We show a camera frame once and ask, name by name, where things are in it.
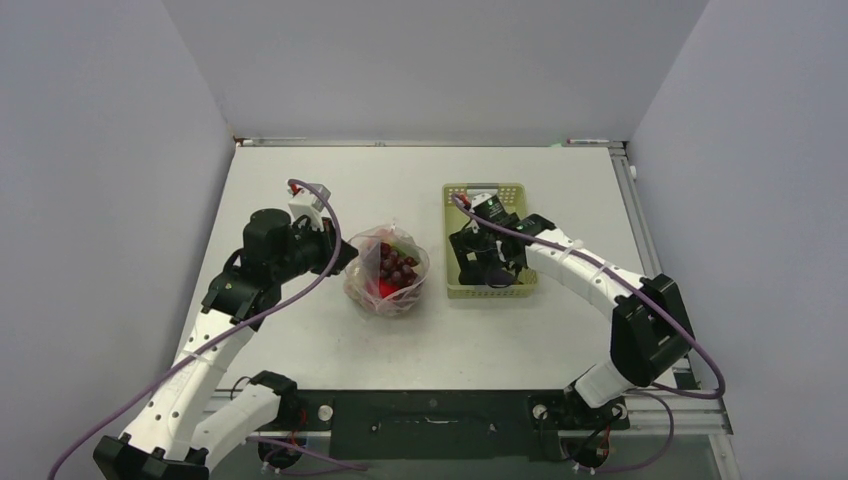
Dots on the red tomato toy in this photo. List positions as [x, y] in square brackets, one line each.
[382, 289]

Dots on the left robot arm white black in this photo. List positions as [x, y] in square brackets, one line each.
[169, 438]

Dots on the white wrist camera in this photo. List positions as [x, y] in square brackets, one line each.
[306, 206]
[471, 203]

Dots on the dark red grapes toy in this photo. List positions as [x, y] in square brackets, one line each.
[397, 266]

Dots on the beige plastic basket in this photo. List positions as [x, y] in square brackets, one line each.
[513, 197]

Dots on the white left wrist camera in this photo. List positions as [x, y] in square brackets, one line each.
[306, 206]

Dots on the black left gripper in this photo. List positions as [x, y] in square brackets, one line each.
[325, 239]

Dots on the clear zip top bag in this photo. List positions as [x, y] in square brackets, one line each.
[363, 270]

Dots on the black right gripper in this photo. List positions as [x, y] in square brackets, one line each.
[466, 243]

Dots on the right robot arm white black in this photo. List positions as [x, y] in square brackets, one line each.
[650, 331]

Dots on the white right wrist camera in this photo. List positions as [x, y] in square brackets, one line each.
[471, 203]

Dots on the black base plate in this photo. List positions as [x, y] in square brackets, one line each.
[447, 424]

